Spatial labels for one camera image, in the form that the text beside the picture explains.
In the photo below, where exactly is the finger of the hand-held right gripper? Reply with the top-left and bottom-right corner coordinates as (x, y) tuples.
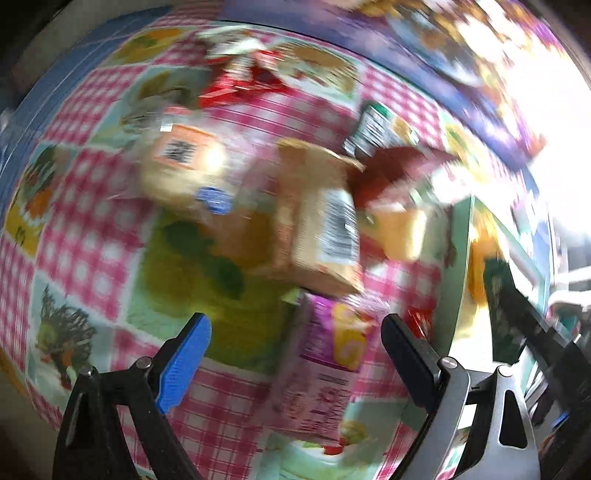
(505, 277), (583, 365)

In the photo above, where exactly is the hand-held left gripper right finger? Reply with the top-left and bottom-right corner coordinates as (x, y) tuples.
(380, 314), (541, 480)

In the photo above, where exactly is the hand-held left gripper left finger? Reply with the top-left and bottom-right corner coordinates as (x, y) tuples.
(52, 312), (213, 480)

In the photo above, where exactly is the pink snack packet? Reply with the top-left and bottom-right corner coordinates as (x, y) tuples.
(268, 295), (379, 444)

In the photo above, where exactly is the green cardboard box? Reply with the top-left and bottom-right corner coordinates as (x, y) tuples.
(441, 195), (552, 370)

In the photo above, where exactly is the dark green patterned packet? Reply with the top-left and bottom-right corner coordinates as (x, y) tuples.
(482, 257), (527, 363)

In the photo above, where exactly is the small red snack packet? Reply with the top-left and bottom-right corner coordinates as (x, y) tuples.
(406, 308), (435, 337)

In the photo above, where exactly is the yellow snack packet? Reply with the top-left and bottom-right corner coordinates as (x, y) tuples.
(374, 203), (453, 264)

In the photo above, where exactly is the beige snack packet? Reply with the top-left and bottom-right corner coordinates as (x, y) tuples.
(272, 138), (365, 296)

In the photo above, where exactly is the checked printed tablecloth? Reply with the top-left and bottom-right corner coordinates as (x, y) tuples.
(0, 11), (555, 480)

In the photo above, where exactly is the clear bread packet orange label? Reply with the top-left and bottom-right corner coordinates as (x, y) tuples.
(134, 108), (259, 217)

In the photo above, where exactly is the dark red snack packet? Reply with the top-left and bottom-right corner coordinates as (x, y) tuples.
(351, 145), (458, 208)

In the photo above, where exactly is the green snack packet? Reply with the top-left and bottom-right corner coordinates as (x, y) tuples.
(344, 102), (419, 158)

